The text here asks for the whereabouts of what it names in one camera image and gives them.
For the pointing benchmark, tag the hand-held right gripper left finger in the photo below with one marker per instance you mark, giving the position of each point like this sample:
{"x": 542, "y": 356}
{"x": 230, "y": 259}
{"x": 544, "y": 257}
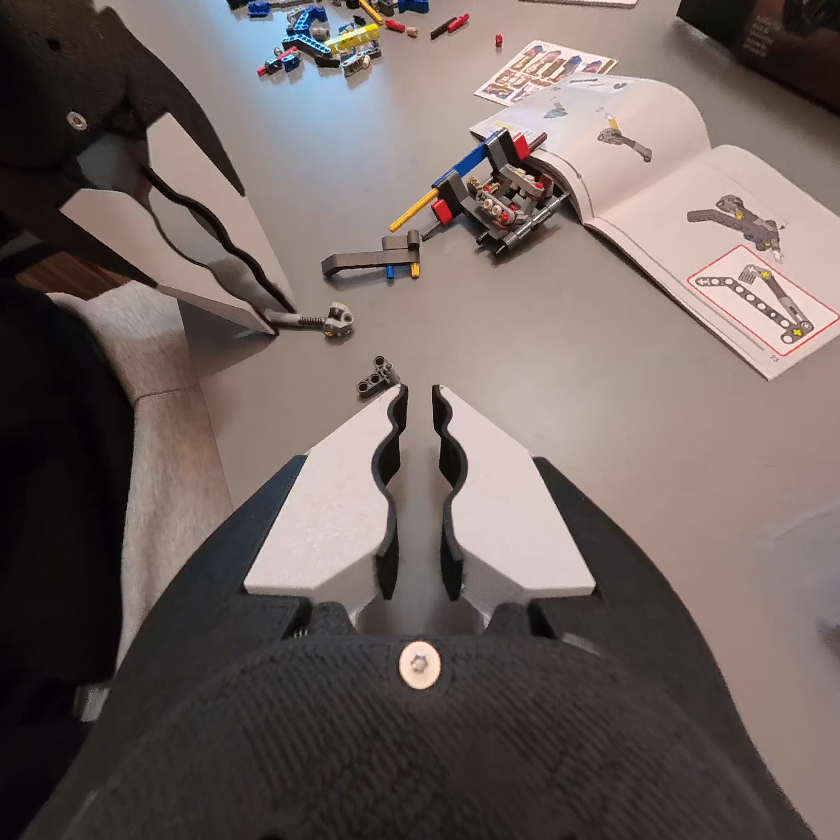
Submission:
{"x": 328, "y": 512}

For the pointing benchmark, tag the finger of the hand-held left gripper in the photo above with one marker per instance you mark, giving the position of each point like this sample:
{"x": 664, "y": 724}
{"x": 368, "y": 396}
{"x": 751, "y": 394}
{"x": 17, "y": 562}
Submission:
{"x": 144, "y": 243}
{"x": 216, "y": 197}

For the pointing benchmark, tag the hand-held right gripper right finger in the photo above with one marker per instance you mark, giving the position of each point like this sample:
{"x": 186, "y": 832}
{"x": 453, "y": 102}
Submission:
{"x": 518, "y": 518}

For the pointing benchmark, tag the dark grey lego connector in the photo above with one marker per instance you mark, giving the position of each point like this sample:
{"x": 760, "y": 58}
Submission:
{"x": 379, "y": 379}

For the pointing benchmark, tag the lego shock absorber spring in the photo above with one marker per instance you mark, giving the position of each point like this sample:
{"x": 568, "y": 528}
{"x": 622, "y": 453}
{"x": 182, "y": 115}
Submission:
{"x": 334, "y": 321}

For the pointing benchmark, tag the person's left forearm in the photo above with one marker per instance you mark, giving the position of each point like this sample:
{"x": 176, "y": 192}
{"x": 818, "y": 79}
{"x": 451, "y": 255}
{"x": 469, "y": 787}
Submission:
{"x": 52, "y": 459}

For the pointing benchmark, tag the dark grey lego beam part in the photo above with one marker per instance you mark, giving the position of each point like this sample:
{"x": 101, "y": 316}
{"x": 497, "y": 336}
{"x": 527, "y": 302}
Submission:
{"x": 358, "y": 261}

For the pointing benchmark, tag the pile of loose lego pieces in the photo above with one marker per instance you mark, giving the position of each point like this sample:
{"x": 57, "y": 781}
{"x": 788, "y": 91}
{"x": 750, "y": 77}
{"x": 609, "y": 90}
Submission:
{"x": 328, "y": 39}

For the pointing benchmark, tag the partly built lego assembly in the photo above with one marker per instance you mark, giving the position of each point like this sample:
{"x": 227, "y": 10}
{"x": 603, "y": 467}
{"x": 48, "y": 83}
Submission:
{"x": 499, "y": 197}

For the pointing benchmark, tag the red and black lego pin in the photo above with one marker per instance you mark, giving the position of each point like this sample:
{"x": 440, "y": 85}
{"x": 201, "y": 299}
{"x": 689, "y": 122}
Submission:
{"x": 449, "y": 26}

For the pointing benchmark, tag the lego sticker sheet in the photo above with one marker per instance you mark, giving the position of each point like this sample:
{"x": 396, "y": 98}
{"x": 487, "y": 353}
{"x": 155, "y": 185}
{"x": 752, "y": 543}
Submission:
{"x": 541, "y": 72}

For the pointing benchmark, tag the open lego instruction booklet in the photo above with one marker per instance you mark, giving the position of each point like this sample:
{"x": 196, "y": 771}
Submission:
{"x": 689, "y": 210}

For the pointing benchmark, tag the wooden furniture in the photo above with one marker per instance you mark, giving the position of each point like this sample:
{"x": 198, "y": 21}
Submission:
{"x": 65, "y": 272}

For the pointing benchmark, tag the person's grey clothing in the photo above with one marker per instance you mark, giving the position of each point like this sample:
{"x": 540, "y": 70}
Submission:
{"x": 164, "y": 459}

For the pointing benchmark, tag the black cardboard box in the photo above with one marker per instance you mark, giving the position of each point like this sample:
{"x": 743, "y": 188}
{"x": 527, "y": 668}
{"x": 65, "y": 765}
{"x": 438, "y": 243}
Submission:
{"x": 774, "y": 46}

